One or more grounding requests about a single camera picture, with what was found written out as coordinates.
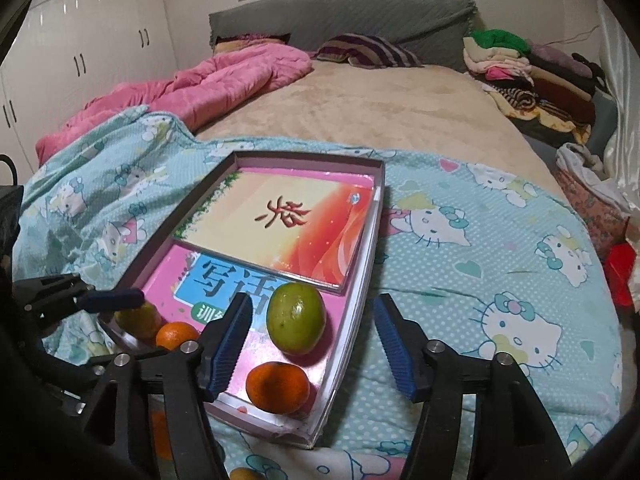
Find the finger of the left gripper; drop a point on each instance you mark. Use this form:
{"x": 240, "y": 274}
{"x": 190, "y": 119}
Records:
{"x": 50, "y": 299}
{"x": 82, "y": 379}

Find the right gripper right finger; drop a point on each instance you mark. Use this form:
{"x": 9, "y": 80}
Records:
{"x": 513, "y": 435}

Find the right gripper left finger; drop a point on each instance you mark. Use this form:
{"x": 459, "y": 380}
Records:
{"x": 116, "y": 418}

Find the brown longan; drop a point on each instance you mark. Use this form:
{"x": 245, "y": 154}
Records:
{"x": 244, "y": 473}

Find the small orange tangerine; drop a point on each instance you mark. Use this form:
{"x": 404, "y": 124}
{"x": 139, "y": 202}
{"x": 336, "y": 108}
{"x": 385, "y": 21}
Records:
{"x": 277, "y": 388}

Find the oval green fruit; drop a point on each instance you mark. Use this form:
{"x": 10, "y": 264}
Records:
{"x": 296, "y": 318}

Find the pink cover workbook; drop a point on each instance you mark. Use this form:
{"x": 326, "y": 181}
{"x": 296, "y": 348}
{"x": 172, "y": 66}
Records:
{"x": 188, "y": 284}

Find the red object beside bed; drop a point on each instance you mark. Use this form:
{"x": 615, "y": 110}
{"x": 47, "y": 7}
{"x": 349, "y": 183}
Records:
{"x": 617, "y": 269}

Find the grey shallow cardboard box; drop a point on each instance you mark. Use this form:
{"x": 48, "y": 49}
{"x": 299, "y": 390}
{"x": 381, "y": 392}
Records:
{"x": 128, "y": 244}

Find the orange cover book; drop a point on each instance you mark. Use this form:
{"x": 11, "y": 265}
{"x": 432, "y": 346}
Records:
{"x": 305, "y": 224}

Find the floral cloth bundle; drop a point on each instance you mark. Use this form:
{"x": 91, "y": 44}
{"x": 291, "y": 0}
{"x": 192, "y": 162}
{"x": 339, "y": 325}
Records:
{"x": 593, "y": 195}

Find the pink quilt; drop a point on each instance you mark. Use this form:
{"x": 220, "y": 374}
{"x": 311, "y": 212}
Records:
{"x": 197, "y": 96}

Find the white wardrobe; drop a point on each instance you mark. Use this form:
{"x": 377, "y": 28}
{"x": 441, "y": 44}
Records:
{"x": 68, "y": 52}

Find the beige bed sheet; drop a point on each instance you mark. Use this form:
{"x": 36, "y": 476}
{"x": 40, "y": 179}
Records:
{"x": 429, "y": 109}

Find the pile of folded clothes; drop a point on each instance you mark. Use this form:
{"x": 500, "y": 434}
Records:
{"x": 548, "y": 95}

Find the white satin curtain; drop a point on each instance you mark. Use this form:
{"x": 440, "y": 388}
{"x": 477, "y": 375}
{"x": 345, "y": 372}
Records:
{"x": 620, "y": 61}

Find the striped purple pillow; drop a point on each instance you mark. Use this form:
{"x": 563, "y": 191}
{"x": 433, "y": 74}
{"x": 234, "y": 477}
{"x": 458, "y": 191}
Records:
{"x": 369, "y": 52}

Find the grey bed headboard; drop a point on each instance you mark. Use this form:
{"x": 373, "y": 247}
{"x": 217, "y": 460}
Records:
{"x": 431, "y": 29}

